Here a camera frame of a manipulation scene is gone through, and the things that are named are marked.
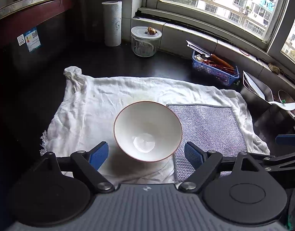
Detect white bowl with brown rim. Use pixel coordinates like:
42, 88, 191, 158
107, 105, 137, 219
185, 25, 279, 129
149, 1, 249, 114
113, 101, 183, 162

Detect orange handled tool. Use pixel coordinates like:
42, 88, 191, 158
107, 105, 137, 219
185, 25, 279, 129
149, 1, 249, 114
211, 54, 234, 70

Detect white cotton cloth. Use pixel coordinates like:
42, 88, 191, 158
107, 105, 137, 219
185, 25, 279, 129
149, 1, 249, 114
40, 66, 270, 186

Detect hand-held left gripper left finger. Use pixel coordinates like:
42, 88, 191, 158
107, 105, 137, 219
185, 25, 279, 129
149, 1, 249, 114
40, 141, 115, 193

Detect round steel pot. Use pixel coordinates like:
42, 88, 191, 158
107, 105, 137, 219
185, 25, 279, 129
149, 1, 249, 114
270, 90, 295, 126

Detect dark red kitchen appliance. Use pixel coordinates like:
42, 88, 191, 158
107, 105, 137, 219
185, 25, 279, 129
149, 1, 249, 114
0, 0, 74, 82

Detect dried red chilies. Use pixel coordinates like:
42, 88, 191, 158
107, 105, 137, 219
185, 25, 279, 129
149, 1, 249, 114
202, 59, 237, 75

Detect silver mesh dishcloth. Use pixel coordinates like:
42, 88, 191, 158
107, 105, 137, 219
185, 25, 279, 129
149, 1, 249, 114
166, 104, 248, 182

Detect blue plastic basket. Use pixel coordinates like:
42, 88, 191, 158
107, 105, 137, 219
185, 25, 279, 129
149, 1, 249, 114
192, 50, 240, 86

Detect glass jar with lid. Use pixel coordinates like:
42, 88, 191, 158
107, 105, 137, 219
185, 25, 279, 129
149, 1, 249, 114
131, 26, 162, 58

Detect blue and white sticker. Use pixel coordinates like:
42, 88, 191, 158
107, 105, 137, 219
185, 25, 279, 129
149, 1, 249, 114
24, 27, 41, 53

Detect white paper towel roll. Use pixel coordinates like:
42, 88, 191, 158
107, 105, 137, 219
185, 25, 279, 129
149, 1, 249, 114
101, 0, 123, 47

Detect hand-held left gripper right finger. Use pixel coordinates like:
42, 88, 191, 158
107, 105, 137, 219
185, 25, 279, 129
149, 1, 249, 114
178, 141, 268, 193

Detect rectangular steel tray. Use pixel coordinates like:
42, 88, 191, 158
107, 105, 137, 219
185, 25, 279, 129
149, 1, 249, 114
240, 70, 274, 106

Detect window with grey frame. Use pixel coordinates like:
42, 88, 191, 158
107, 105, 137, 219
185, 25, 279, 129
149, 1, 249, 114
140, 0, 295, 68

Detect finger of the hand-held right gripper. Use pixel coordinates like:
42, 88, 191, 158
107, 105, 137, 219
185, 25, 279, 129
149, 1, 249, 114
262, 152, 295, 190
275, 134, 295, 146

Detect white plastic spoon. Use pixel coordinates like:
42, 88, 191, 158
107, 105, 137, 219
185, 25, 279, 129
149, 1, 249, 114
269, 100, 295, 111

